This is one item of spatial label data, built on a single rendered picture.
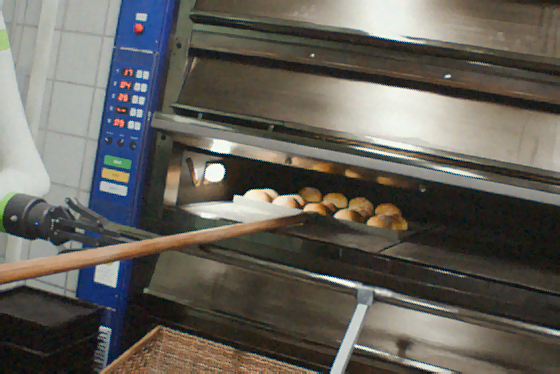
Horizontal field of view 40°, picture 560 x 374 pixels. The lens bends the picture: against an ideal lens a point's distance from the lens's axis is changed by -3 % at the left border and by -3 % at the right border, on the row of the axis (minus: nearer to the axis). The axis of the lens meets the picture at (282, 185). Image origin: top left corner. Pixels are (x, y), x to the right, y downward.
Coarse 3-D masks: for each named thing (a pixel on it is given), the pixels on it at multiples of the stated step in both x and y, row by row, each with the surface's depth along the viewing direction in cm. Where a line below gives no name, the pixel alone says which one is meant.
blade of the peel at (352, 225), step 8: (240, 200) 253; (248, 200) 252; (256, 208) 251; (264, 208) 250; (272, 208) 249; (280, 208) 248; (288, 208) 247; (320, 216) 243; (328, 216) 242; (328, 224) 242; (336, 224) 241; (344, 224) 240; (352, 224) 239; (360, 224) 238; (368, 224) 237; (368, 232) 237; (376, 232) 237; (384, 232) 236; (392, 232) 235; (400, 232) 236; (408, 232) 248
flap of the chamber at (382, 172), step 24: (192, 144) 216; (216, 144) 205; (240, 144) 195; (264, 144) 192; (288, 144) 190; (312, 168) 205; (336, 168) 195; (360, 168) 186; (384, 168) 182; (408, 168) 180; (432, 192) 194; (456, 192) 185; (480, 192) 176; (504, 192) 172; (528, 192) 170; (552, 216) 183
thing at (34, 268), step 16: (240, 224) 192; (256, 224) 199; (272, 224) 209; (288, 224) 220; (144, 240) 151; (160, 240) 155; (176, 240) 160; (192, 240) 167; (208, 240) 174; (64, 256) 126; (80, 256) 130; (96, 256) 134; (112, 256) 138; (128, 256) 143; (0, 272) 111; (16, 272) 114; (32, 272) 117; (48, 272) 121
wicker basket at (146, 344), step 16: (160, 336) 216; (176, 336) 214; (192, 336) 213; (128, 352) 202; (144, 352) 211; (160, 352) 215; (176, 352) 213; (192, 352) 212; (208, 352) 210; (224, 352) 209; (240, 352) 208; (112, 368) 196; (128, 368) 204; (144, 368) 212; (176, 368) 212; (192, 368) 211; (208, 368) 209; (224, 368) 208; (240, 368) 207; (256, 368) 205; (272, 368) 204; (288, 368) 203
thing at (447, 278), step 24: (168, 216) 219; (192, 216) 216; (216, 216) 219; (264, 240) 208; (288, 240) 206; (312, 240) 205; (360, 264) 199; (384, 264) 197; (408, 264) 195; (456, 288) 191; (480, 288) 189; (504, 288) 186; (528, 288) 187; (552, 312) 183
